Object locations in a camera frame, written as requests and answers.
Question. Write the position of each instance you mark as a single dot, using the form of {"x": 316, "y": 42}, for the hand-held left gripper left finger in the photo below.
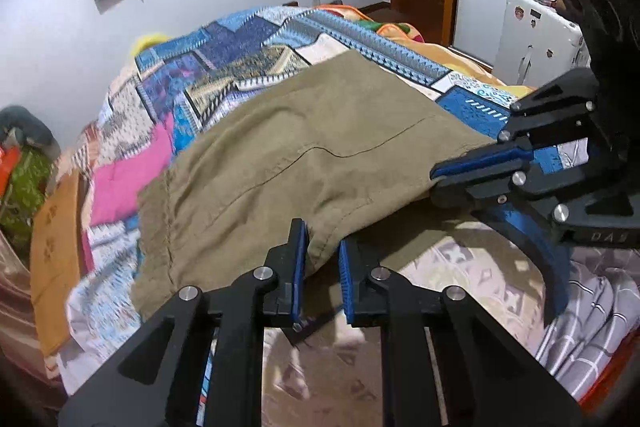
{"x": 299, "y": 267}

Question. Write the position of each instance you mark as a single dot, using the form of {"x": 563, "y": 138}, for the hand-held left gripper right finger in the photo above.
{"x": 346, "y": 279}

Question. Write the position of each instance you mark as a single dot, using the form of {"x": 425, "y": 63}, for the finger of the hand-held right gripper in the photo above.
{"x": 480, "y": 161}
{"x": 465, "y": 193}

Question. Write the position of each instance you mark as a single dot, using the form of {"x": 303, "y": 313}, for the olive khaki pants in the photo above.
{"x": 300, "y": 147}

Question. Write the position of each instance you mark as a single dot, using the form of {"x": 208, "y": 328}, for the white plastic appliance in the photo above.
{"x": 537, "y": 42}

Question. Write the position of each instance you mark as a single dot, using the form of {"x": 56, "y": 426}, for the beige patterned bed sheet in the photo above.
{"x": 450, "y": 277}

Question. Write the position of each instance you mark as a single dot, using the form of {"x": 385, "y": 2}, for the orange floral blanket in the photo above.
{"x": 400, "y": 34}

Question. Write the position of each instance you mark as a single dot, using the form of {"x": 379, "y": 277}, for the grey checked bed sheet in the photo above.
{"x": 595, "y": 322}

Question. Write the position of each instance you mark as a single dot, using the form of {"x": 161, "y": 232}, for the colourful patchwork blanket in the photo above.
{"x": 225, "y": 52}

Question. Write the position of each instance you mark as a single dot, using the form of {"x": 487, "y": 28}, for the yellow pillow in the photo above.
{"x": 150, "y": 41}

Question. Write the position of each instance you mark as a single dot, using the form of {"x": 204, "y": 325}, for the brown striped cloth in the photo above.
{"x": 20, "y": 307}

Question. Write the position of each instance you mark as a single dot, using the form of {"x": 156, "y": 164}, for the pile of clothes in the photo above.
{"x": 22, "y": 167}

